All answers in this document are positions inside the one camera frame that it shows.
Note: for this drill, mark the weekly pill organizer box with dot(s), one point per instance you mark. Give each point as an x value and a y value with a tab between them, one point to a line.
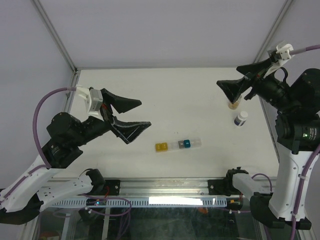
182	144

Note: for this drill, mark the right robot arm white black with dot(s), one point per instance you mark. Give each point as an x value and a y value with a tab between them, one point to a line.
298	143

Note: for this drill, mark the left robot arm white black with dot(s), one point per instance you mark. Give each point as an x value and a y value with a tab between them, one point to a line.
27	197

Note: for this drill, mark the grey slotted cable duct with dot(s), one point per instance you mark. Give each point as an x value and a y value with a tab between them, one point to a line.
144	202

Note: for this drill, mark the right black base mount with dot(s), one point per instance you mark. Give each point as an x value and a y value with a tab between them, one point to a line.
220	186

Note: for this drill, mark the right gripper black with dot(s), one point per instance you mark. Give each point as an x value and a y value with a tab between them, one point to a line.
234	88

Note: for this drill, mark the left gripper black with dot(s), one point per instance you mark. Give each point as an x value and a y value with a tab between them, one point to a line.
129	131

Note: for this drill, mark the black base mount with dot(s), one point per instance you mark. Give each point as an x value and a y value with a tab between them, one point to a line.
220	186
107	186

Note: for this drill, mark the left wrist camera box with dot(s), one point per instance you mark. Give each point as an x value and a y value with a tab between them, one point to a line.
93	100

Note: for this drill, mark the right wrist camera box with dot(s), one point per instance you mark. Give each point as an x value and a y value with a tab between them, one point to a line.
279	55

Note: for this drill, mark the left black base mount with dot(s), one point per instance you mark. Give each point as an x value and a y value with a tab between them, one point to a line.
107	186

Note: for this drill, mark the aluminium frame post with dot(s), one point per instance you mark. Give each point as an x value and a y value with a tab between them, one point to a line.
273	30
54	34

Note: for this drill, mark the right aluminium frame post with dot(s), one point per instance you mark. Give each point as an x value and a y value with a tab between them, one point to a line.
273	30

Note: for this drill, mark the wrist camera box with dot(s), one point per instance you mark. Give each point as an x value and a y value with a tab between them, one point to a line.
93	100
279	55

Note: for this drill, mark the white pill bottle blue label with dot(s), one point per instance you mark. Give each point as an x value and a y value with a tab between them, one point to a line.
241	118

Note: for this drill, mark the left aluminium frame post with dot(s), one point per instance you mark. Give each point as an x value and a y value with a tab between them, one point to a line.
54	34

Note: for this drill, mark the clear bottle yellow capsules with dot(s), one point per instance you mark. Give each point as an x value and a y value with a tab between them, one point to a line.
234	106

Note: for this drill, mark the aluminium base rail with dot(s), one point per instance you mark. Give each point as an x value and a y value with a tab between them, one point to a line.
157	187

